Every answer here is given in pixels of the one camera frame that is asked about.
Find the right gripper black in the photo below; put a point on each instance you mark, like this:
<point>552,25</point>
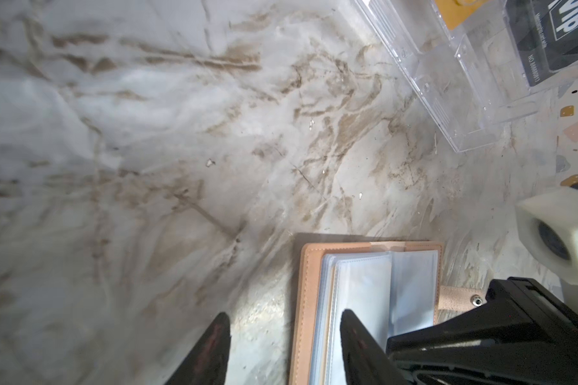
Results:
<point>533,342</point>

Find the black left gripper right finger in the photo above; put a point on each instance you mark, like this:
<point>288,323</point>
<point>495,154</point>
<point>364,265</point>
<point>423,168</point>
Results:
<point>364,360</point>

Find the clear acrylic card stand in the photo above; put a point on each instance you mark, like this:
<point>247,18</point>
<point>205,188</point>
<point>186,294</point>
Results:
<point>470,79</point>

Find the black VIP card right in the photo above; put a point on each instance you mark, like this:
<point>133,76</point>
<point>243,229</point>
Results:
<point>545,35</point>

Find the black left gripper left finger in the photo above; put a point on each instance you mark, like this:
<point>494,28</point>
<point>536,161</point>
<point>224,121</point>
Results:
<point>207,362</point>

